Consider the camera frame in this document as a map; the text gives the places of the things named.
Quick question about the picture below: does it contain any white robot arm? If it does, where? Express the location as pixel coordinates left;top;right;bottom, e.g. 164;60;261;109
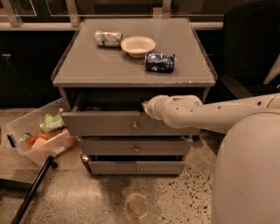
142;94;280;224

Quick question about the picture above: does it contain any green snack bag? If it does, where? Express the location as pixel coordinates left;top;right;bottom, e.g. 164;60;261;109
40;114;65;133

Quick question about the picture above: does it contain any grey top drawer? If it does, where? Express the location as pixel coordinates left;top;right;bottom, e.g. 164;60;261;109
62;101;200;137

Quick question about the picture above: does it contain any clear plastic storage bin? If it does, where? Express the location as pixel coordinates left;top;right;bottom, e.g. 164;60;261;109
7;99;77;166

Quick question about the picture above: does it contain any grey middle drawer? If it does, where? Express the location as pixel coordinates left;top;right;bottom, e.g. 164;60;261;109
80;136;193;156

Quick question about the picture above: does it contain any orange round object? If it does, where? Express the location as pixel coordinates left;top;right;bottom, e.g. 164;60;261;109
27;134;49;150

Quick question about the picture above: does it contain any round floor drain cover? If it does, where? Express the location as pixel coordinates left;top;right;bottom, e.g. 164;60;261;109
126;194;150;220

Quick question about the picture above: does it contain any brown bottle behind cabinet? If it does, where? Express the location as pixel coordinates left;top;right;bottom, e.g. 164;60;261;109
80;153;91;172

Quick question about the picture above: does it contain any small green can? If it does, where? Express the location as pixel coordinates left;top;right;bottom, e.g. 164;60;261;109
20;133;32;142

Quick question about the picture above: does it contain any grey drawer cabinet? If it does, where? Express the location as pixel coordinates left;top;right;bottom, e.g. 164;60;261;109
52;18;217;162

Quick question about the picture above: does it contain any beige paper bowl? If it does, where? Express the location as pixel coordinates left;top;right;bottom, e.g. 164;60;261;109
121;36;156;58

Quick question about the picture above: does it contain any grey drawer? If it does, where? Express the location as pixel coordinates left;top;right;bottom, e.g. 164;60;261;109
88;161;185;175
80;136;193;156
62;101;200;137

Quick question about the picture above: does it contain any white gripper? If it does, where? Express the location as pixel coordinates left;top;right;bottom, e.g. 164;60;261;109
142;95;169;120

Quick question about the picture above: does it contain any black metal bar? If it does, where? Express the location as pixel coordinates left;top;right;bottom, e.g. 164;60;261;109
10;156;58;224

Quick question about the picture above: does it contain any grey bottom drawer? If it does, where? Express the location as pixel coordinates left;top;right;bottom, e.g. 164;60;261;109
88;161;185;175

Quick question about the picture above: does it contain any black office chair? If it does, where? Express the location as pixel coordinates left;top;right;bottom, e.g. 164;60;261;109
206;0;280;103

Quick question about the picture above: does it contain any blue crushed can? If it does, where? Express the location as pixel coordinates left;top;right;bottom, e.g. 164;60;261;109
144;53;176;73

